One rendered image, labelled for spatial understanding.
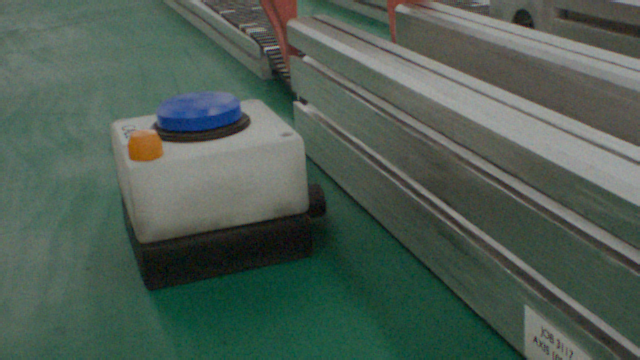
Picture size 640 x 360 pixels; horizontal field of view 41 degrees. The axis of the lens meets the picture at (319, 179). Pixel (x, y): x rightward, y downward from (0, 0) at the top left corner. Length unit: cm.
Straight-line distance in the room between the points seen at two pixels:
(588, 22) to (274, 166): 29
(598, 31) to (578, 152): 31
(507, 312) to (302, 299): 9
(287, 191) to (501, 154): 12
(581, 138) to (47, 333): 23
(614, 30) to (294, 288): 30
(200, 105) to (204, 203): 5
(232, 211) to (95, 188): 16
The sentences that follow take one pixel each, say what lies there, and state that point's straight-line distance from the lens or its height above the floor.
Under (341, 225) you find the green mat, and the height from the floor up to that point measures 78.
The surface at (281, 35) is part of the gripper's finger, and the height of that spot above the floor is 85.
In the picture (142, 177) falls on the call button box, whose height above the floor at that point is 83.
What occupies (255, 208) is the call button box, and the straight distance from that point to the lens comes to 39.
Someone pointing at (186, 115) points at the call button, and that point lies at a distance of 39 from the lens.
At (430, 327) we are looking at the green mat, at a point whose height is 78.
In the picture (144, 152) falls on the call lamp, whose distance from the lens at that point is 37.
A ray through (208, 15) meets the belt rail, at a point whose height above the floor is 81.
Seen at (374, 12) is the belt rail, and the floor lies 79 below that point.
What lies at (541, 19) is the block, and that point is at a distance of 64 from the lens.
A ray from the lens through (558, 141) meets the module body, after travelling 29.
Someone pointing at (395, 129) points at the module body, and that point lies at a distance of 39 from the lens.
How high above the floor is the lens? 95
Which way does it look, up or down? 20 degrees down
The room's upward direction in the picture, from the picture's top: 4 degrees counter-clockwise
